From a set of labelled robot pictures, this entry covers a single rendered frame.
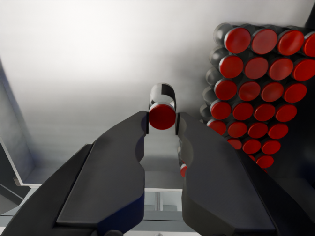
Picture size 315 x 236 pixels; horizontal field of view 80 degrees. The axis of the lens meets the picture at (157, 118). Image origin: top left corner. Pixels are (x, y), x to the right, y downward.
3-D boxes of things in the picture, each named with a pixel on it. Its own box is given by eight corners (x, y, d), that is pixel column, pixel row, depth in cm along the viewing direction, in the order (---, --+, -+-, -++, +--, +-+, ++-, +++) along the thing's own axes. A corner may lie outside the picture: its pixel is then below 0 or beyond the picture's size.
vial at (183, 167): (192, 143, 27) (198, 166, 23) (191, 155, 28) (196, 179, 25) (177, 143, 27) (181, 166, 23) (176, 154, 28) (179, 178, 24)
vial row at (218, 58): (236, 23, 19) (255, 27, 15) (206, 155, 29) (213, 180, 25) (214, 22, 19) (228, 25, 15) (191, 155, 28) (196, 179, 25)
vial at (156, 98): (175, 82, 17) (178, 103, 13) (173, 104, 18) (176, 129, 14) (150, 81, 17) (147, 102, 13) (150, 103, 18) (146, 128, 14)
